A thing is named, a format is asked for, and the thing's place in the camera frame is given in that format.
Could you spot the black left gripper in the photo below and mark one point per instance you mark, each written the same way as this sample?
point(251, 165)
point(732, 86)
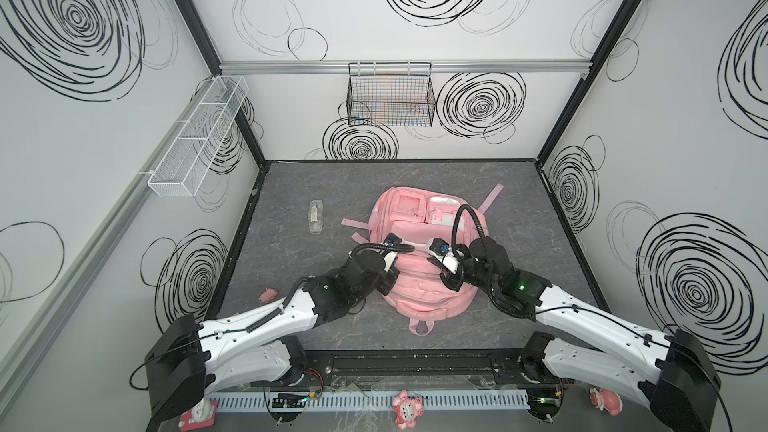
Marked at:
point(389, 279)

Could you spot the clear plastic pen case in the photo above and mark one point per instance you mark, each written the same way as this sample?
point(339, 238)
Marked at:
point(315, 217)

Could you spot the pink student backpack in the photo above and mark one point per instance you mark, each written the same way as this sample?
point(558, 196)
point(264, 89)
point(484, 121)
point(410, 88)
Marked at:
point(417, 217)

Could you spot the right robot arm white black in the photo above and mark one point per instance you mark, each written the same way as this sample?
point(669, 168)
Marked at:
point(669, 374)

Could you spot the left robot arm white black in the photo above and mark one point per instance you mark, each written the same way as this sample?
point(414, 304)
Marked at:
point(193, 359)

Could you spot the small pink eraser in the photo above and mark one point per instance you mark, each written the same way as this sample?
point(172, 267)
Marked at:
point(268, 296)

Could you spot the pink plush toy centre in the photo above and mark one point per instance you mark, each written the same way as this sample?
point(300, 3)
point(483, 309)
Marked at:
point(407, 409)

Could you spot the pink toy right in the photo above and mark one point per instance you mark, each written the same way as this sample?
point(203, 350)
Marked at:
point(606, 400)

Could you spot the pink white toy left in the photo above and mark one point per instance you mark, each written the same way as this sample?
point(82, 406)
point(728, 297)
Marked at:
point(200, 416)

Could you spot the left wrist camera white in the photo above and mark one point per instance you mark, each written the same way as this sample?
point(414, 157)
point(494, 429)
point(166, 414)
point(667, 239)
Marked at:
point(394, 245)

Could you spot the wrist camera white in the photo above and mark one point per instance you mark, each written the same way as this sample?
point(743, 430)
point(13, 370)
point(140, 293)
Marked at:
point(441, 255)
point(394, 245)

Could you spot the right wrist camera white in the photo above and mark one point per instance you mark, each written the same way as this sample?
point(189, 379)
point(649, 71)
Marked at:
point(441, 255)

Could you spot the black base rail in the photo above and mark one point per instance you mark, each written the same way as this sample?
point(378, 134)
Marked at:
point(500, 366)

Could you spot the white slotted cable duct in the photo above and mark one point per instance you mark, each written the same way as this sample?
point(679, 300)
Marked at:
point(375, 401)

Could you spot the black wire wall basket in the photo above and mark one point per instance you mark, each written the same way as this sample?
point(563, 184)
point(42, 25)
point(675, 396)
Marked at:
point(390, 93)

